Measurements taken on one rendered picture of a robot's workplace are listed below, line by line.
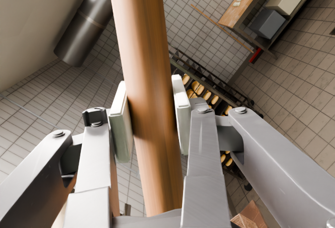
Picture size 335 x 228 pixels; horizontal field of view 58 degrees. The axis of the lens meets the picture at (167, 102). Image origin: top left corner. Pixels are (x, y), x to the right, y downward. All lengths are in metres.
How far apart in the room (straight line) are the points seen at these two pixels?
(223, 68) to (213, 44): 0.47
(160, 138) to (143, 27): 0.07
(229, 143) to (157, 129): 0.05
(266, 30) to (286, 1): 0.48
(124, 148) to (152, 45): 0.06
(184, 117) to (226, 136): 0.02
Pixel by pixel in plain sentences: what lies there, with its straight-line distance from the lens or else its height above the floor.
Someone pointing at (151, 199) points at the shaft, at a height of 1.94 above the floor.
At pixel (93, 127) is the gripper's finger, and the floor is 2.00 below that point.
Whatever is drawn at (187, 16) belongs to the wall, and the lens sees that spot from 5.24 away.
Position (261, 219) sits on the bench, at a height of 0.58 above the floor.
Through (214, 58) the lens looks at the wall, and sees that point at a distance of 5.40.
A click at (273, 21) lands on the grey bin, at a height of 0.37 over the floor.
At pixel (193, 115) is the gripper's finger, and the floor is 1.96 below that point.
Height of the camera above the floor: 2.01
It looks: 13 degrees down
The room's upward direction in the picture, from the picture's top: 57 degrees counter-clockwise
